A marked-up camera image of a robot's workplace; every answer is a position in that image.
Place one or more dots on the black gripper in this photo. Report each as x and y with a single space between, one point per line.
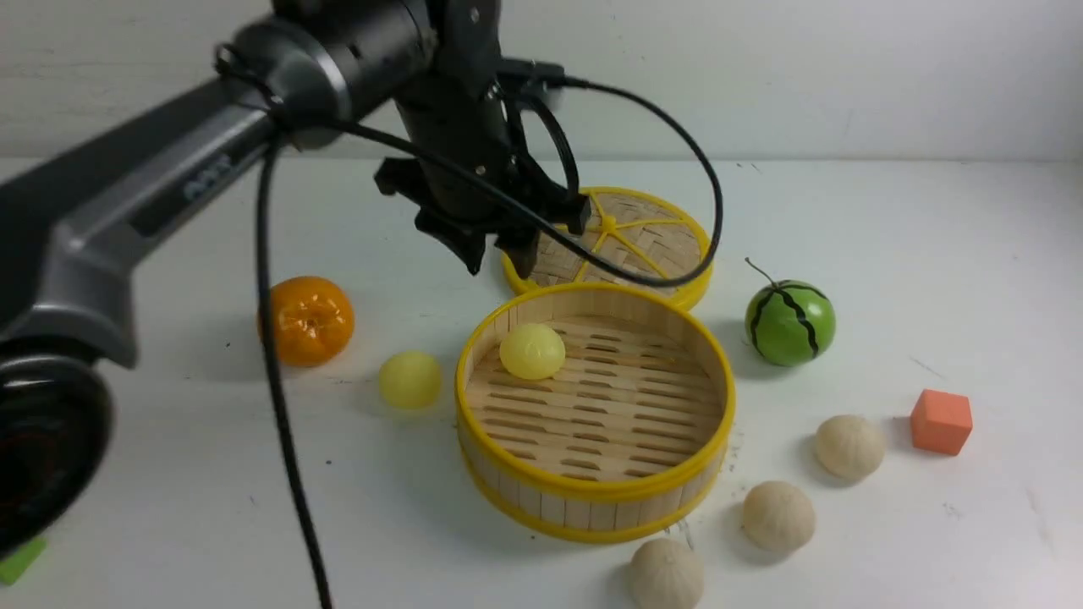
468 168

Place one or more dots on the yellow bun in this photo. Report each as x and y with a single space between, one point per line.
532 351
410 380

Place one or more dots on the white bun bottom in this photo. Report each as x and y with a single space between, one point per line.
664 573

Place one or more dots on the white bun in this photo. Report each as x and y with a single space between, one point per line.
778 517
664 573
850 447

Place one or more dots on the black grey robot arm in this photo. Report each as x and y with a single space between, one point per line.
75 227

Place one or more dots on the woven bamboo steamer lid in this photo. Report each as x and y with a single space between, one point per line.
637 231

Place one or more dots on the bamboo steamer tray yellow rim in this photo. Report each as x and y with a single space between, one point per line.
626 439

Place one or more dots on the orange toy tangerine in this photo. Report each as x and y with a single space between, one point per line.
312 320

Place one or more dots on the green toy watermelon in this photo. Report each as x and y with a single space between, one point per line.
789 323

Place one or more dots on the orange foam cube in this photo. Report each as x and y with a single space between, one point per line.
940 422

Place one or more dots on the green foam block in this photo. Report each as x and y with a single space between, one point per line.
15 564

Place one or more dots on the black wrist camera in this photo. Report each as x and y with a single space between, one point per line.
527 77

